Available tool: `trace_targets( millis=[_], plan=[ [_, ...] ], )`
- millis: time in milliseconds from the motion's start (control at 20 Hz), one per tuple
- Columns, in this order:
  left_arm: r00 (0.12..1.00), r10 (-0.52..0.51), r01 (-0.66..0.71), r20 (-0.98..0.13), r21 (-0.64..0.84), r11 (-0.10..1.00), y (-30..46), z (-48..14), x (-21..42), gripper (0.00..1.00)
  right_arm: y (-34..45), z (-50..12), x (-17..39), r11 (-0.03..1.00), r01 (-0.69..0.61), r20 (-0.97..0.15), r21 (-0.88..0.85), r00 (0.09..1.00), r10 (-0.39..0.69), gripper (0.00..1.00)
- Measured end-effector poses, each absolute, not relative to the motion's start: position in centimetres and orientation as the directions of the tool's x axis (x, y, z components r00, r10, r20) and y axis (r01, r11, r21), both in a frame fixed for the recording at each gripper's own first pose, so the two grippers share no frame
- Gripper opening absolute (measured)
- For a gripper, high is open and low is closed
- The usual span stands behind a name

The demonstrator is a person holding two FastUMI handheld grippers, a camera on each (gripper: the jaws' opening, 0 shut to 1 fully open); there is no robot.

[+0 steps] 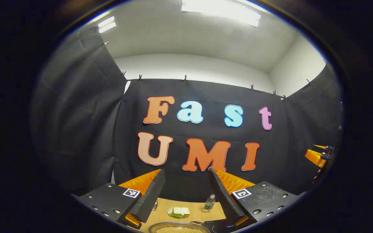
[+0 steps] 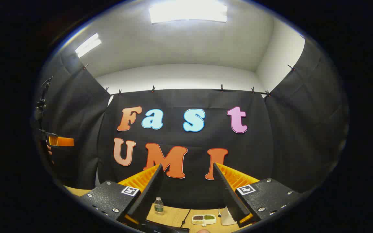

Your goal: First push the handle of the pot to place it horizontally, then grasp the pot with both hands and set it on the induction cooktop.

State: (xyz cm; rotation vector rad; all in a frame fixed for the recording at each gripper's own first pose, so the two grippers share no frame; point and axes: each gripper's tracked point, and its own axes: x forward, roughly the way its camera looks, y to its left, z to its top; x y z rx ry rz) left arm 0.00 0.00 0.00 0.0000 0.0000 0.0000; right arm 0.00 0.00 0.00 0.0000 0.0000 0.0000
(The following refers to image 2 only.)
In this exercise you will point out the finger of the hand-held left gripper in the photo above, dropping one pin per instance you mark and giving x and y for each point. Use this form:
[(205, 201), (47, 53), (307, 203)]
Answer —
[(62, 141)]

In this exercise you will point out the ceiling light panel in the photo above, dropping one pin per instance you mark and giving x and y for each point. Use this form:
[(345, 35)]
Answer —
[(88, 45)]

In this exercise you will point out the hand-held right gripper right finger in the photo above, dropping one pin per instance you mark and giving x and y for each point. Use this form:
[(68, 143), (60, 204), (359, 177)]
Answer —
[(228, 194)]

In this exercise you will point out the white divided seasoning dish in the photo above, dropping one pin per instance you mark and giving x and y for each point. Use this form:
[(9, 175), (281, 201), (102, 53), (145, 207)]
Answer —
[(203, 219)]

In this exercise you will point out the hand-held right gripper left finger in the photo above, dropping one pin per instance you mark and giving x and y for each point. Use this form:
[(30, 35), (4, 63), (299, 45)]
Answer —
[(151, 191)]

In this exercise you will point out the row of black clips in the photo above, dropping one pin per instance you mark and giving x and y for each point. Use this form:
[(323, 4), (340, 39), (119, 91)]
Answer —
[(153, 89)]

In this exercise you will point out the clear plastic water bottle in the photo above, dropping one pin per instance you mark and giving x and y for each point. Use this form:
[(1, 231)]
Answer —
[(158, 206)]

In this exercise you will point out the black backdrop cloth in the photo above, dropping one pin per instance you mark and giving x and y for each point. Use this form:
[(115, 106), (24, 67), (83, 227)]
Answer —
[(264, 145)]

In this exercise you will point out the white box-shaped appliance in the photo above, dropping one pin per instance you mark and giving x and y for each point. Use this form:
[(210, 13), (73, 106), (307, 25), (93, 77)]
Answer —
[(227, 218)]

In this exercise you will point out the black induction cooktop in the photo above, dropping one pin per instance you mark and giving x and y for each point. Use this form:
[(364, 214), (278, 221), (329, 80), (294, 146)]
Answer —
[(160, 229)]

